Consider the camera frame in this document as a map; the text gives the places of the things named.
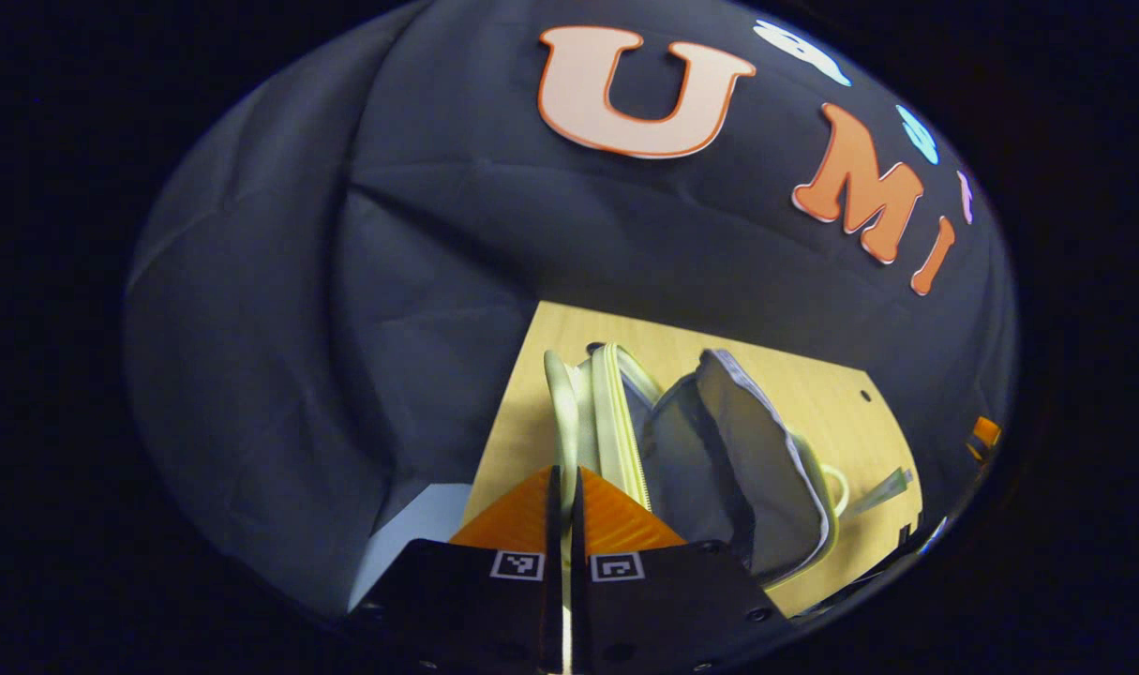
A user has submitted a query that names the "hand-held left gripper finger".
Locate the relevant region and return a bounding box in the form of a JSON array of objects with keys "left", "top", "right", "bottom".
[
  {"left": 344, "top": 465, "right": 564, "bottom": 675},
  {"left": 570, "top": 465, "right": 797, "bottom": 675}
]

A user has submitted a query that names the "white and green tube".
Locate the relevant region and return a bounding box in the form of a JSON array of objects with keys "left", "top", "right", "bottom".
[{"left": 846, "top": 467, "right": 915, "bottom": 517}]

